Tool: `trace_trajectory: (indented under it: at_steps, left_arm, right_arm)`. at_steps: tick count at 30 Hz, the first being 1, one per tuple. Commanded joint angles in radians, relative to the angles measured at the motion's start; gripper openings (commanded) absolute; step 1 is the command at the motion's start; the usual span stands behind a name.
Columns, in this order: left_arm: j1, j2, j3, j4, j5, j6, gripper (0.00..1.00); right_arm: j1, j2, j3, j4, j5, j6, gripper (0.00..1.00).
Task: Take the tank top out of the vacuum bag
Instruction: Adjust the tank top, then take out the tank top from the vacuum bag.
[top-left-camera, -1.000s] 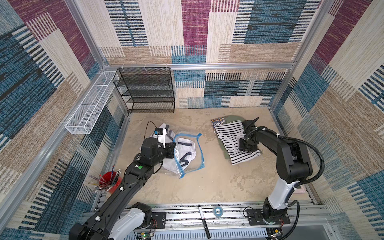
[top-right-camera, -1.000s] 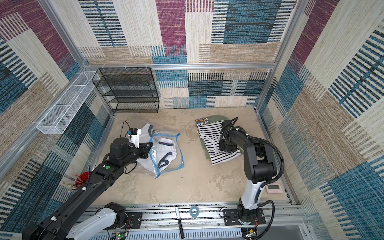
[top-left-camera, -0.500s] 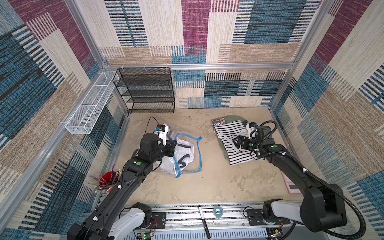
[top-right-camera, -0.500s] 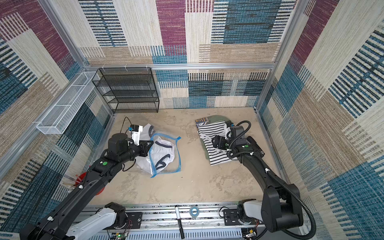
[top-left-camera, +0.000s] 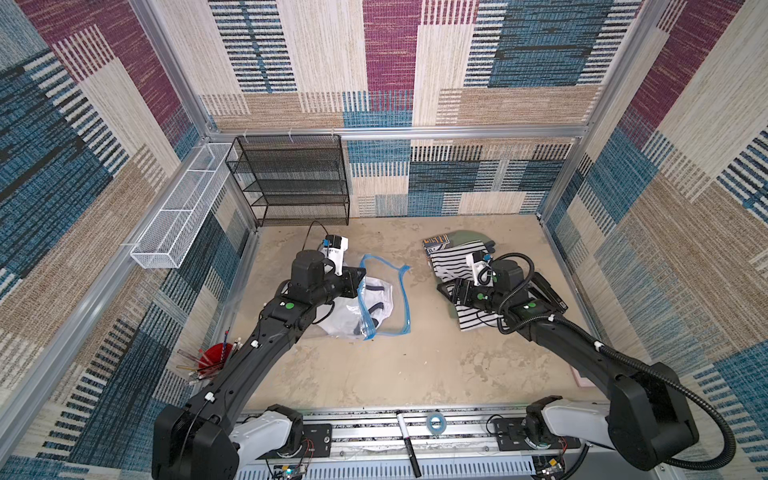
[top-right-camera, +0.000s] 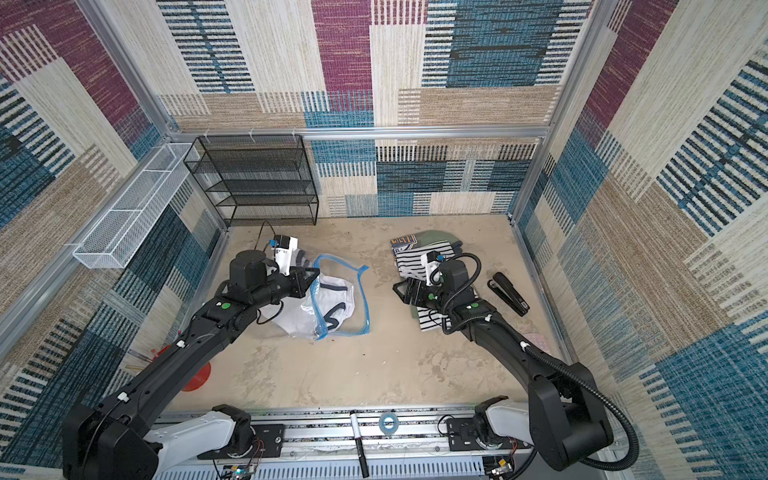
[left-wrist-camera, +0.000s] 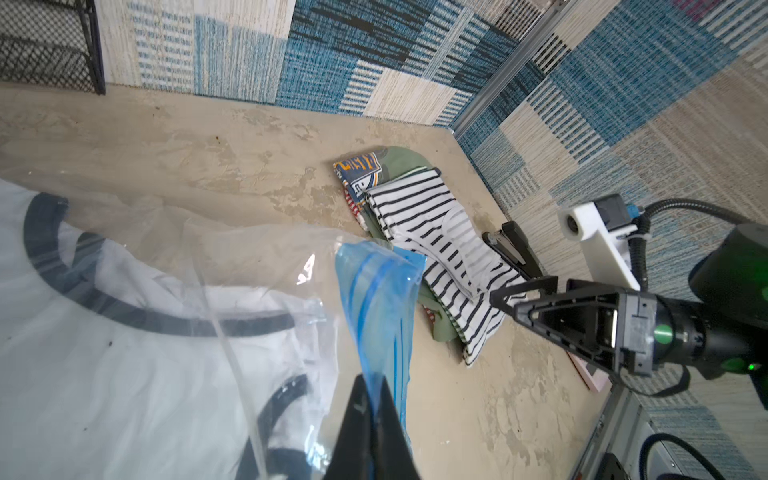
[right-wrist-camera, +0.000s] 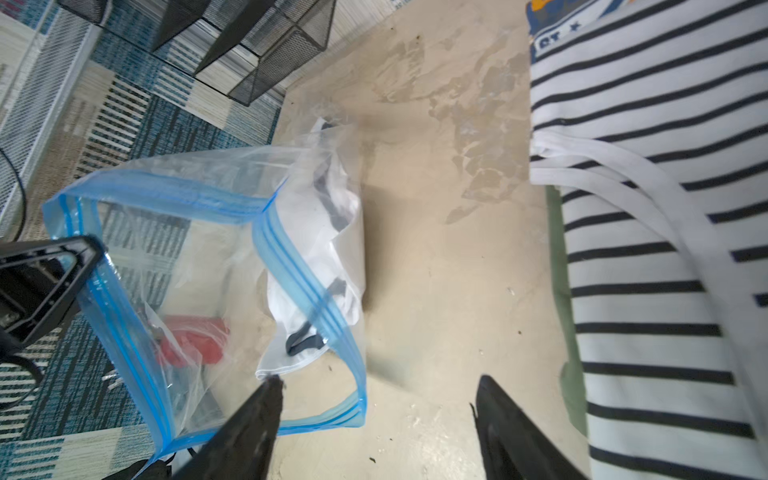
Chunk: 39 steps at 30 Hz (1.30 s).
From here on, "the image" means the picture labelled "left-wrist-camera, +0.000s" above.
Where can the white tank top navy trim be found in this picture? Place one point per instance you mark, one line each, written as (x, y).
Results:
(112, 369)

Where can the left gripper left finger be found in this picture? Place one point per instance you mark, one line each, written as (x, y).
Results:
(351, 458)

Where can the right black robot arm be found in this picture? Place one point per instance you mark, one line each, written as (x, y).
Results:
(730, 283)

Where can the pink calculator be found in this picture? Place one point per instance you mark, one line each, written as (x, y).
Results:
(594, 378)

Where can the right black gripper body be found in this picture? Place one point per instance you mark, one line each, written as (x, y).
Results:
(651, 330)

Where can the green garment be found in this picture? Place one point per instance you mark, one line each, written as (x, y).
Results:
(374, 168)

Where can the red white striped tank top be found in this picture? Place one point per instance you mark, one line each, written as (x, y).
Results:
(354, 209)

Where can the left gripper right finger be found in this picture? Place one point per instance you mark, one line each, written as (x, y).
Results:
(391, 455)

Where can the black white striped garment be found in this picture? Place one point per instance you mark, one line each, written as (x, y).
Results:
(419, 213)

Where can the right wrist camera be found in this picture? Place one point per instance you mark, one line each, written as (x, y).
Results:
(601, 228)

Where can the black wire mesh shelf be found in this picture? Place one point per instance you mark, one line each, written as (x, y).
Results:
(52, 43)

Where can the black stapler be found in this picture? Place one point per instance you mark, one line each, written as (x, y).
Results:
(512, 245)

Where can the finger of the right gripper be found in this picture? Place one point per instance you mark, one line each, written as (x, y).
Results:
(582, 320)

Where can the clear vacuum bag blue zipper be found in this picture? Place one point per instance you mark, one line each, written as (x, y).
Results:
(368, 289)

